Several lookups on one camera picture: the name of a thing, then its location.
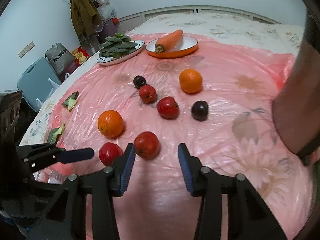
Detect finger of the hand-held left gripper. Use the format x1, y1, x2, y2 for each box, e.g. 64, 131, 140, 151
16, 142, 95, 173

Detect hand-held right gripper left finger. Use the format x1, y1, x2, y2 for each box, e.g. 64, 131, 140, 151
26, 143, 137, 240

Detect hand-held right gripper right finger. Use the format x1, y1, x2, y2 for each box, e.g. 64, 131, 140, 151
177, 143, 288, 240

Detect red apple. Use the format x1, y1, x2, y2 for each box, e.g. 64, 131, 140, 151
134, 131, 160, 160
139, 85, 157, 104
157, 96, 180, 119
98, 142, 123, 167

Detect orange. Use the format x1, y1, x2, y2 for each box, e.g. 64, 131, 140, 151
97, 110, 124, 138
179, 69, 203, 94

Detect dark plum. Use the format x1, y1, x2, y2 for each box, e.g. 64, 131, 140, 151
191, 100, 209, 122
133, 75, 147, 89

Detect bok choy leaf piece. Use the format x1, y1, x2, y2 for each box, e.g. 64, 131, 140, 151
47, 122, 66, 144
61, 91, 79, 111

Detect pink plastic sheet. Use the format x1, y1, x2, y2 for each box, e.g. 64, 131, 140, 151
35, 32, 315, 240

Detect blue storage box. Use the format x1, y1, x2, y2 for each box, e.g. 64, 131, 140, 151
17, 57, 62, 112

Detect grey bag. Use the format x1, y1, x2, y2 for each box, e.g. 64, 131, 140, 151
44, 42, 75, 75

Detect red boxes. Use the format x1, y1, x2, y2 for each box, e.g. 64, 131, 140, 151
71, 46, 90, 65

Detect white oval plate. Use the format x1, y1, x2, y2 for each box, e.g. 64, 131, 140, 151
97, 40, 145, 67

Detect bok choy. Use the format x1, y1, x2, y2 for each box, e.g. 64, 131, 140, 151
98, 33, 139, 58

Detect orange rimmed white plate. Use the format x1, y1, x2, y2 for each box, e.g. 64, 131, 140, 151
145, 35, 199, 58

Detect purple bin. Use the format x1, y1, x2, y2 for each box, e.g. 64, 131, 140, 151
102, 17, 119, 42

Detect carrot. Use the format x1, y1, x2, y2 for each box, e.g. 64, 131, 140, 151
154, 29, 184, 53

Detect silver black thermos jug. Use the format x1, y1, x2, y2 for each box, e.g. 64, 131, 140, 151
272, 5, 320, 167

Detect olive jacket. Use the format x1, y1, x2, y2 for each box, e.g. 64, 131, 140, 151
70, 0, 103, 37

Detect floral blanket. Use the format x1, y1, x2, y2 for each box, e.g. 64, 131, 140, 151
21, 12, 304, 145

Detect clear plastic bags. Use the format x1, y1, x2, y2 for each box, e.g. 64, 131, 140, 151
97, 0, 118, 19

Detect wall switch strip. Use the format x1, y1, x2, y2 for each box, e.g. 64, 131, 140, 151
18, 41, 34, 58

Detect white bed rail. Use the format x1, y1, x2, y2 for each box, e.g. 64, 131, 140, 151
117, 4, 283, 25

